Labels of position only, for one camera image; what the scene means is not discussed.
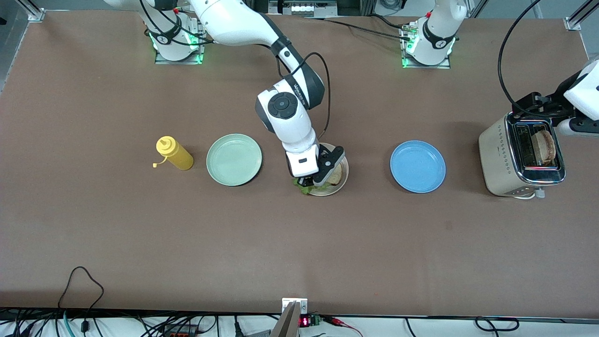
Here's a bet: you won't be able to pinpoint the black cable across table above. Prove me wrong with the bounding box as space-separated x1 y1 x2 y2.
304 13 415 43

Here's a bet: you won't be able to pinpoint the aluminium camera post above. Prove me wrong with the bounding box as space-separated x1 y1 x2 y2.
270 302 300 337

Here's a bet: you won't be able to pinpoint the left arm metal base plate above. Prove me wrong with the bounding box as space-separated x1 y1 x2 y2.
400 23 452 70

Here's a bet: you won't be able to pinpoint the looped thin black cable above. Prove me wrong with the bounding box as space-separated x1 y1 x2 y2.
57 266 104 330

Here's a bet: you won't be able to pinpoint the beige chrome toaster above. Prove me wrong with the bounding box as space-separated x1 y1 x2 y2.
478 110 566 198

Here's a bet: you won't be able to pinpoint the white toaster cord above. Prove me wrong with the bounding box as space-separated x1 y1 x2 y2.
514 186 546 200

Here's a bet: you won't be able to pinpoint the beige plate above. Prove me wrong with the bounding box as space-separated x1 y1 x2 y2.
309 143 349 196

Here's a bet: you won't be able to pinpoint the red clip wires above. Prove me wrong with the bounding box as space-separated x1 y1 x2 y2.
323 315 363 337

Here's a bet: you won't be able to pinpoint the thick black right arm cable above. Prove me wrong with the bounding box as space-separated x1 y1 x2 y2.
138 0 332 141

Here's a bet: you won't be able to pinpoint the coiled black cable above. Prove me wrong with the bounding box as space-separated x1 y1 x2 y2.
475 317 520 332

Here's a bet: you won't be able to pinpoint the aluminium corner bracket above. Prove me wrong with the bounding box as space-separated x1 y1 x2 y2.
564 0 599 31
14 0 45 22

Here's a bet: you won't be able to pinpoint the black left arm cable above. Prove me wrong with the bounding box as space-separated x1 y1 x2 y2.
497 0 546 117

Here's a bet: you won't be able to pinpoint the blue plate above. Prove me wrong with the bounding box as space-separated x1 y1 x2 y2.
390 140 446 193

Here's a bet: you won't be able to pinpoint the mint green plate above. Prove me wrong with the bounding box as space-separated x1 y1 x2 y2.
206 134 263 187

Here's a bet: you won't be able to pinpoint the grey control box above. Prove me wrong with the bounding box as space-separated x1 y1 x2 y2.
268 0 338 17

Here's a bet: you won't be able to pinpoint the yellow squeeze bottle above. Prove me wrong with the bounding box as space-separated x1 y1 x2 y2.
153 136 194 171

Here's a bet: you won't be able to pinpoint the silver mounting bracket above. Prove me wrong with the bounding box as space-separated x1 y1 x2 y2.
282 298 308 314

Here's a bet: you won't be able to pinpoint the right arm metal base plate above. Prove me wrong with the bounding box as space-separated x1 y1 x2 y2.
154 19 209 65

